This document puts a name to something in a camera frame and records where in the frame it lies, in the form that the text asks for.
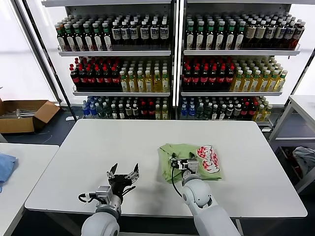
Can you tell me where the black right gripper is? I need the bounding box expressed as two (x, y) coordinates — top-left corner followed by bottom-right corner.
(168, 151), (197, 171)

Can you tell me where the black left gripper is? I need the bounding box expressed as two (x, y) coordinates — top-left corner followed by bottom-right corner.
(106, 162), (141, 196)

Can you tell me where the light green printed t-shirt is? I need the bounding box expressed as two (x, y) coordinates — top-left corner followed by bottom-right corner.
(157, 143), (226, 184)

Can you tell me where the open cardboard box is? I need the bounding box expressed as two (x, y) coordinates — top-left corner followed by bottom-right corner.
(0, 99), (61, 134)

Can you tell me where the metal rods bundle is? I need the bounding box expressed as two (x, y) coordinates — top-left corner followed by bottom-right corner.
(16, 107), (40, 116)

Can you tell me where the blue cloth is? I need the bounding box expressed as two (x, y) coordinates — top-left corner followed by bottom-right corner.
(0, 151), (19, 194)

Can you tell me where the metal bottle shelf unit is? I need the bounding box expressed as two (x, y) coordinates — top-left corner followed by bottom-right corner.
(181, 0), (302, 123)
(40, 0), (177, 121)

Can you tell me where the green cap dark tea bottle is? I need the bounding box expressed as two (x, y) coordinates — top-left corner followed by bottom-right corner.
(102, 22), (113, 51)
(235, 20), (247, 49)
(84, 22), (95, 51)
(186, 20), (196, 49)
(206, 20), (216, 49)
(57, 22), (66, 51)
(225, 20), (236, 49)
(216, 20), (226, 49)
(93, 22), (104, 51)
(75, 22), (85, 51)
(196, 20), (206, 49)
(65, 22), (76, 51)

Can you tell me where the white grey cloth bundle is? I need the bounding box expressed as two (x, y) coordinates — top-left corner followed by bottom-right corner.
(292, 146), (315, 179)

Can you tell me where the dark bottle beige label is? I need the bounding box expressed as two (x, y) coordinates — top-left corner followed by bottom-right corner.
(255, 20), (268, 47)
(245, 20), (258, 47)

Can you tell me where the reddish tea bottle white label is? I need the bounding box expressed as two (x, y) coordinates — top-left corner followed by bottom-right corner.
(294, 21), (307, 49)

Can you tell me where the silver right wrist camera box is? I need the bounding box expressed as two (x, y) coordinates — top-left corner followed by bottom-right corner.
(181, 158), (200, 175)

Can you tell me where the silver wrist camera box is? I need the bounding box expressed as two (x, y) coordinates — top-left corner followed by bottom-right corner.
(94, 185), (113, 205)
(181, 158), (200, 175)

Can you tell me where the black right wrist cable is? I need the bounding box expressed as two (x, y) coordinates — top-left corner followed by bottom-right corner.
(171, 166), (185, 198)

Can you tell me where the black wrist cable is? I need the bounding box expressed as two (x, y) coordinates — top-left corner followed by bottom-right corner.
(78, 192), (98, 204)
(171, 166), (185, 198)

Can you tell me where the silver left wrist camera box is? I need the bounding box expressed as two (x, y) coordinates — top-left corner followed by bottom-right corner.
(94, 185), (113, 205)

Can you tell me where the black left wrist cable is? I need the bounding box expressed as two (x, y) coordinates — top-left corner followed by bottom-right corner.
(78, 192), (98, 204)

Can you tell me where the black slanted frame pole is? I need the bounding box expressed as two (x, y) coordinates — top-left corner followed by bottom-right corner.
(13, 0), (79, 121)
(269, 49), (315, 138)

